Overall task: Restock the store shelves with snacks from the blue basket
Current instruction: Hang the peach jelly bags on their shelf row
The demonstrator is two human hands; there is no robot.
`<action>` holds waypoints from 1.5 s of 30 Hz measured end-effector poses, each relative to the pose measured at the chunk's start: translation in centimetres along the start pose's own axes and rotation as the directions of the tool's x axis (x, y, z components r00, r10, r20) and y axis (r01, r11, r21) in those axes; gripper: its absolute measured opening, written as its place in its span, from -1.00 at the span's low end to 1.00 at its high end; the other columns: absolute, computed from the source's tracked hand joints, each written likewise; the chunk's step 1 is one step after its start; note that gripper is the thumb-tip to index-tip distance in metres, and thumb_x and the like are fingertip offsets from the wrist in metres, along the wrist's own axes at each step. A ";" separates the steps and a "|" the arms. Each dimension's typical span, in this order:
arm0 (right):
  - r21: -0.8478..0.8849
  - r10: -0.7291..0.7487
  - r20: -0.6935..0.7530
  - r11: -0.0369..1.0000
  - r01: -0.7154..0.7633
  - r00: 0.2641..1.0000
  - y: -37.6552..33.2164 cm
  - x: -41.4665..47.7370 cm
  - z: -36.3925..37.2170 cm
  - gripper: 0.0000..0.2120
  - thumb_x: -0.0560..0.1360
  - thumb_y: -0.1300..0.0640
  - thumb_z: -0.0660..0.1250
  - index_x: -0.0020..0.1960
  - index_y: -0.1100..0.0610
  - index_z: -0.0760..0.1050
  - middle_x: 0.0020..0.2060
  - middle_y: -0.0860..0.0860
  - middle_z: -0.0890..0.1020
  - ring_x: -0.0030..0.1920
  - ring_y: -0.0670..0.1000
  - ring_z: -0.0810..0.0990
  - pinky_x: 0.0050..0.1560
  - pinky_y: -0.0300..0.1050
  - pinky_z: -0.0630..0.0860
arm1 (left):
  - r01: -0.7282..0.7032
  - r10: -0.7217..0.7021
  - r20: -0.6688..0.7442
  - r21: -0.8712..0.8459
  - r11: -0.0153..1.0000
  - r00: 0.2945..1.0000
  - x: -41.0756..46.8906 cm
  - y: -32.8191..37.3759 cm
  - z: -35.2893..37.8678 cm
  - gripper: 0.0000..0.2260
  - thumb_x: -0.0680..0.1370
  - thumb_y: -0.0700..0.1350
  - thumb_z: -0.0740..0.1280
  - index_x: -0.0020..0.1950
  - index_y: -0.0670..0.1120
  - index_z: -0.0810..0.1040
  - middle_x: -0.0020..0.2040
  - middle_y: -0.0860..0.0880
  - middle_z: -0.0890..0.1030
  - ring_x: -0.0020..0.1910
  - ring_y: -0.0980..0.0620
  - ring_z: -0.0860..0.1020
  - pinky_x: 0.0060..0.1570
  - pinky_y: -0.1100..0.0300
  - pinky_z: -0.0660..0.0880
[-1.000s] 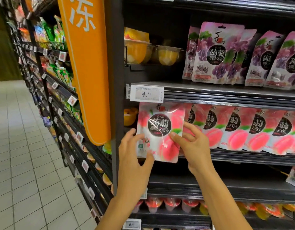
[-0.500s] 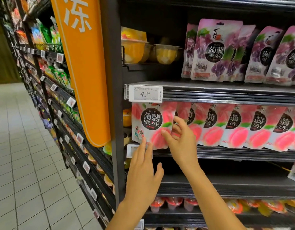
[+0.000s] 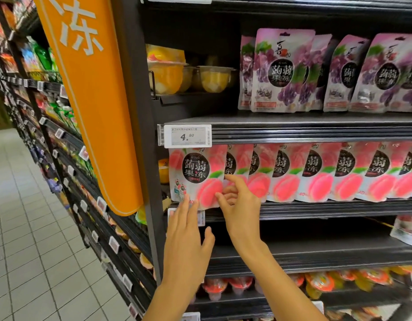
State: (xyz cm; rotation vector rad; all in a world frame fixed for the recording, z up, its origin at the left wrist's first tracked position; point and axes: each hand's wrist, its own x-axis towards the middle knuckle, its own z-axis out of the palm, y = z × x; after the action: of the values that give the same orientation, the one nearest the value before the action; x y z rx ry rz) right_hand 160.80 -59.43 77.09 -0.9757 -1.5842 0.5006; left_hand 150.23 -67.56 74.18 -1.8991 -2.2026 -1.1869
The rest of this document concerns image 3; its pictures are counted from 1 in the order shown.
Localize row of bright green pouches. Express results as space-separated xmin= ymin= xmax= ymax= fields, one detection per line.
xmin=20 ymin=36 xmax=63 ymax=82

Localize row of orange packets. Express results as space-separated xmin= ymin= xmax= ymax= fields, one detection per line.
xmin=107 ymin=215 xmax=155 ymax=273

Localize black metal store shelf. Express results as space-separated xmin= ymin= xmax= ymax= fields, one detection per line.
xmin=0 ymin=0 xmax=157 ymax=321

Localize person's right hand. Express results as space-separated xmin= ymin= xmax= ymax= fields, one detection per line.
xmin=215 ymin=174 xmax=264 ymax=256

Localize orange hanging sign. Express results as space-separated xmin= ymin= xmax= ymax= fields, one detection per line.
xmin=32 ymin=0 xmax=145 ymax=217

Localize large yellow jelly tubs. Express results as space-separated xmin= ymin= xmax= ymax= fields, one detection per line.
xmin=158 ymin=158 xmax=170 ymax=184

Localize person's left hand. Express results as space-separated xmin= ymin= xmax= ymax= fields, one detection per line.
xmin=162 ymin=193 xmax=216 ymax=293

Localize row of yellow jelly cups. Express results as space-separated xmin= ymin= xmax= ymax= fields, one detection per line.
xmin=146 ymin=44 xmax=238 ymax=95

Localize rows of small price tags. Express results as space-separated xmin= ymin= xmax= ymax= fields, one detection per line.
xmin=7 ymin=76 xmax=139 ymax=320

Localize red jelly bag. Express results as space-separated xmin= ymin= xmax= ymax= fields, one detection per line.
xmin=168 ymin=145 xmax=228 ymax=211

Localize pink peach jelly bag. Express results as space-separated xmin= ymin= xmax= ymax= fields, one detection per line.
xmin=389 ymin=214 xmax=412 ymax=248

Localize person's right forearm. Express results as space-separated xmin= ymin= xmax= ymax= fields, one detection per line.
xmin=241 ymin=242 xmax=327 ymax=321

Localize black low shelf rack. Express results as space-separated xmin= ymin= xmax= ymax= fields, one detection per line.
xmin=111 ymin=0 xmax=412 ymax=321

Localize row of purple jelly packs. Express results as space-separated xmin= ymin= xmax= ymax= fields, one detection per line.
xmin=238 ymin=28 xmax=412 ymax=114

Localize row of pink jelly packs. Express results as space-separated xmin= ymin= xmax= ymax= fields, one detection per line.
xmin=222 ymin=142 xmax=412 ymax=203

